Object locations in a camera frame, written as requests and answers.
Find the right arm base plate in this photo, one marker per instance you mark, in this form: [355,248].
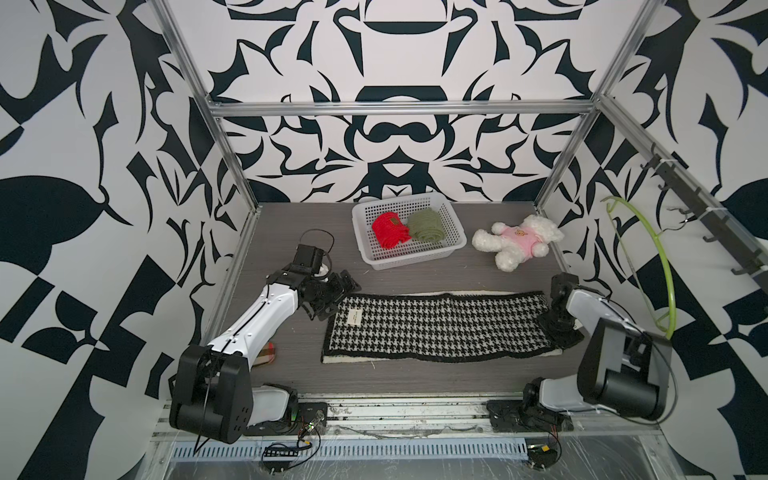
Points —
[519,416]

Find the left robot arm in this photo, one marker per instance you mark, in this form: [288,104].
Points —
[212,395]

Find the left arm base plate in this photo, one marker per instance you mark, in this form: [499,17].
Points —
[301,416]

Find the black connector hub left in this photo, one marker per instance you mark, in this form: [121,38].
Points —
[279,452]

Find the black connector hub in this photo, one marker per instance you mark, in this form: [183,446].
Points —
[279,452]
[542,456]

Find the green clothes hanger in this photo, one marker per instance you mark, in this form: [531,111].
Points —
[654,279]

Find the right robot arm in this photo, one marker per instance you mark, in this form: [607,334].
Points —
[625,370]

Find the black white houndstooth scarf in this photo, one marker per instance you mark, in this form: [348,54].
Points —
[450,327]

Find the green knitted scarf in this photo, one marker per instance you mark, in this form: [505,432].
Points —
[426,226]

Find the red knitted scarf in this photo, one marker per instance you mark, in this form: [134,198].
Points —
[390,231]

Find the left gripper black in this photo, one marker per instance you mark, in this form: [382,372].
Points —
[340,291]

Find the grey wall hook rail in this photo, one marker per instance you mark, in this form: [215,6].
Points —
[722,225]

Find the white teddy bear pink shirt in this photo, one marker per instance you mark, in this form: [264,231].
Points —
[514,245]

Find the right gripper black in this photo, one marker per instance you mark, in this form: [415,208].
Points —
[561,343]

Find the white slotted cable duct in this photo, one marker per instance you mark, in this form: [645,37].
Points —
[514,449]

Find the black connector hub right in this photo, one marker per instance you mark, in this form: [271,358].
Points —
[542,456]

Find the white plastic basket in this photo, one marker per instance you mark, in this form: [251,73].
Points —
[364,214]

